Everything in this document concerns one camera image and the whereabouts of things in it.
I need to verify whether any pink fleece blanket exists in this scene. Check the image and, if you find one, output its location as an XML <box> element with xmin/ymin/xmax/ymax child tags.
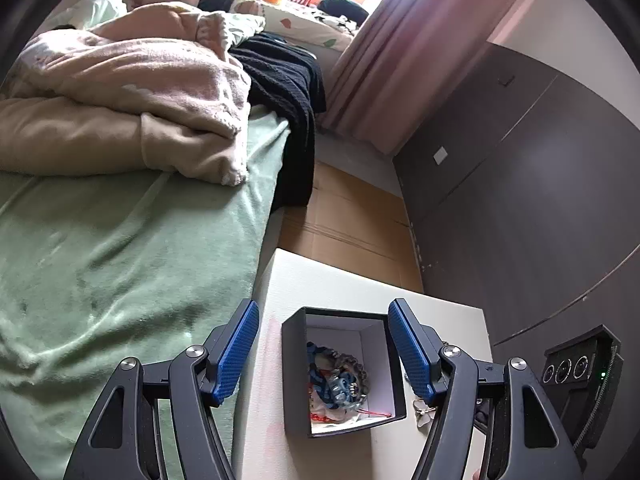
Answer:
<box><xmin>10</xmin><ymin>2</ymin><xmax>252</xmax><ymax>187</ymax></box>

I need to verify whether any black cushion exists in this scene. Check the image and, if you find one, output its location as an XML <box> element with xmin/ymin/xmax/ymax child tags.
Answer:
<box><xmin>317</xmin><ymin>0</ymin><xmax>369</xmax><ymax>25</ymax></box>

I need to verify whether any pale green quilt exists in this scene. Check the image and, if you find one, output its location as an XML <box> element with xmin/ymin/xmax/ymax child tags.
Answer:
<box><xmin>197</xmin><ymin>10</ymin><xmax>267</xmax><ymax>56</ymax></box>

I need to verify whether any small silver trinket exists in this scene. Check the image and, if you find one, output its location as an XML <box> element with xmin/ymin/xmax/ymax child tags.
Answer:
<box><xmin>412</xmin><ymin>400</ymin><xmax>436</xmax><ymax>428</ymax></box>

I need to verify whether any dark wardrobe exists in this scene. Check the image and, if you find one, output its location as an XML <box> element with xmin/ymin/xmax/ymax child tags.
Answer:
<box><xmin>392</xmin><ymin>42</ymin><xmax>640</xmax><ymax>411</ymax></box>

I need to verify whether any beige duvet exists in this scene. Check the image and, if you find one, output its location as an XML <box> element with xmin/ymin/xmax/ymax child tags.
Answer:
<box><xmin>0</xmin><ymin>95</ymin><xmax>241</xmax><ymax>178</ymax></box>

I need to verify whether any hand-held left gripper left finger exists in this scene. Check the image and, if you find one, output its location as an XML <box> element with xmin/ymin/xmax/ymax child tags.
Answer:
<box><xmin>65</xmin><ymin>298</ymin><xmax>261</xmax><ymax>480</ymax></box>

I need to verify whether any pile of beaded jewelry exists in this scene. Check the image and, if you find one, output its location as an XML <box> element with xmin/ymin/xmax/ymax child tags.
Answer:
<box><xmin>306</xmin><ymin>342</ymin><xmax>393</xmax><ymax>423</ymax></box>

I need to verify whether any pale green pillow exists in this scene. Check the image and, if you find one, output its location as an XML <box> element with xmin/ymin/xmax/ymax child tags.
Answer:
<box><xmin>80</xmin><ymin>0</ymin><xmax>128</xmax><ymax>28</ymax></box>

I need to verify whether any black coiled cable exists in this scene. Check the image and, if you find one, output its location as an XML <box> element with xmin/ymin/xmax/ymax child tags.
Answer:
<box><xmin>574</xmin><ymin>345</ymin><xmax>617</xmax><ymax>453</ymax></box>

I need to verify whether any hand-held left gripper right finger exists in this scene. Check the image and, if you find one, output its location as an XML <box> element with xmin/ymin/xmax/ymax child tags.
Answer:
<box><xmin>387</xmin><ymin>298</ymin><xmax>583</xmax><ymax>480</ymax></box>

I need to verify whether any green bed sheet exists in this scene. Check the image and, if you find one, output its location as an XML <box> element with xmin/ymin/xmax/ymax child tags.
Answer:
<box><xmin>0</xmin><ymin>110</ymin><xmax>292</xmax><ymax>463</ymax></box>

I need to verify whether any black jewelry box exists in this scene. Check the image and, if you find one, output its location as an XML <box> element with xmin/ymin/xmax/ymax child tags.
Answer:
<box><xmin>281</xmin><ymin>308</ymin><xmax>407</xmax><ymax>440</ymax></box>

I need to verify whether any leaf print window seat cushion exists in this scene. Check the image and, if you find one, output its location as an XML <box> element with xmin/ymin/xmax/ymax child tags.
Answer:
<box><xmin>260</xmin><ymin>4</ymin><xmax>362</xmax><ymax>52</ymax></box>

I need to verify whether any black knitted garment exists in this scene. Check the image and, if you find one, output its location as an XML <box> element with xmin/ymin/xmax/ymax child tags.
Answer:
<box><xmin>232</xmin><ymin>32</ymin><xmax>327</xmax><ymax>208</ymax></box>

